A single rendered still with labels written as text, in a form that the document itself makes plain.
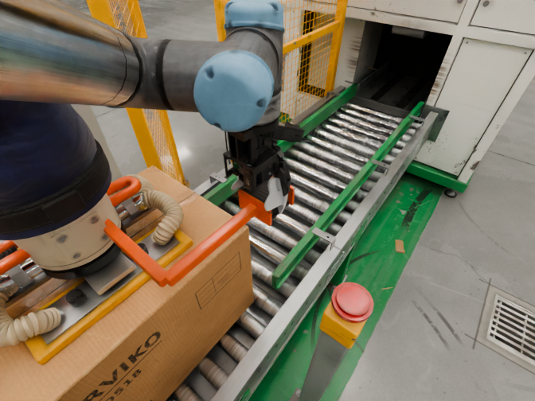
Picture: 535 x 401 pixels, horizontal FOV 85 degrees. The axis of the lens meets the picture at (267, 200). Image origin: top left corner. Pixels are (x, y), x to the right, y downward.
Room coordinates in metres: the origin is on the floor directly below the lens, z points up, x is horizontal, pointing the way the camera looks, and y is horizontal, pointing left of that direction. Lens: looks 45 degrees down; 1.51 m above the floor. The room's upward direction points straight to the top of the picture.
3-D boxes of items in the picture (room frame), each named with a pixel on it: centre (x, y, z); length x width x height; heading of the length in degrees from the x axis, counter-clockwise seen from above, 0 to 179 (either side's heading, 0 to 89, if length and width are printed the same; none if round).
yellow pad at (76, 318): (0.32, 0.32, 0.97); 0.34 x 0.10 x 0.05; 140
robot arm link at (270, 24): (0.42, 0.02, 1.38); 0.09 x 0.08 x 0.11; 172
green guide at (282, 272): (1.13, -0.54, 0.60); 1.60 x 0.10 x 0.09; 142
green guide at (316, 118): (1.46, -0.12, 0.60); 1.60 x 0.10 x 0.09; 142
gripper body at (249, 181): (0.42, 0.02, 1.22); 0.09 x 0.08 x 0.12; 140
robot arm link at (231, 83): (0.33, 0.05, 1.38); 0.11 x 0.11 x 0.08; 82
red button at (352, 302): (0.24, -0.15, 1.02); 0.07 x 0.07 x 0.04
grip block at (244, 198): (0.45, 0.00, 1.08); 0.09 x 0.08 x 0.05; 50
